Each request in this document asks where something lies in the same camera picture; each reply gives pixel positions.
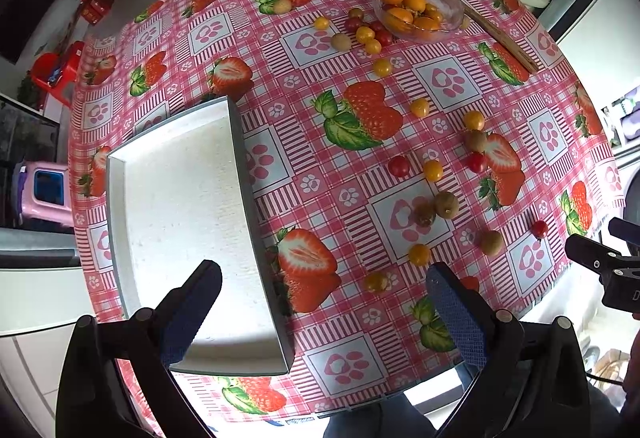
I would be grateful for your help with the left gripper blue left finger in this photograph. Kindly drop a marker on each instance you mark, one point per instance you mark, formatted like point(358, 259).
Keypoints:
point(184, 309)

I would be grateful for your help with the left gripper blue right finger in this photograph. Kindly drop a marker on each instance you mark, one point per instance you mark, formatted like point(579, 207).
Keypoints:
point(456, 305)

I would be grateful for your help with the brown kiwi berry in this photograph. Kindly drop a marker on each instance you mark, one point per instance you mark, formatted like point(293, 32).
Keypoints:
point(491, 243)

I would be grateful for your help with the yellow cherry tomato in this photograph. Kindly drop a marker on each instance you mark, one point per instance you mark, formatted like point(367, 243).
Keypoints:
point(474, 120)

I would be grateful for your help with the white rectangular tray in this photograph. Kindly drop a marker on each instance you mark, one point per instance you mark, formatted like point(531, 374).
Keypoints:
point(177, 194)

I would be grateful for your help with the red cherry tomato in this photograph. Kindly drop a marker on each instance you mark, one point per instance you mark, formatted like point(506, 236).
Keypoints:
point(399, 166)

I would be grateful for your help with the pink plastic stool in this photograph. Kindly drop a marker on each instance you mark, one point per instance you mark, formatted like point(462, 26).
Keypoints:
point(40, 191)

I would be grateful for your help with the pink strawberry pattern tablecloth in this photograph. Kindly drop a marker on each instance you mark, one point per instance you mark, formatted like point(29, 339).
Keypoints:
point(328, 102)

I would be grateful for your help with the red plastic chair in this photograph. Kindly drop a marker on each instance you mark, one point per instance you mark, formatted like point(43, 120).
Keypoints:
point(52, 72)

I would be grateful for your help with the clear glass fruit bowl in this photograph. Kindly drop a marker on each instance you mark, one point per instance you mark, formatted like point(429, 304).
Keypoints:
point(421, 21)

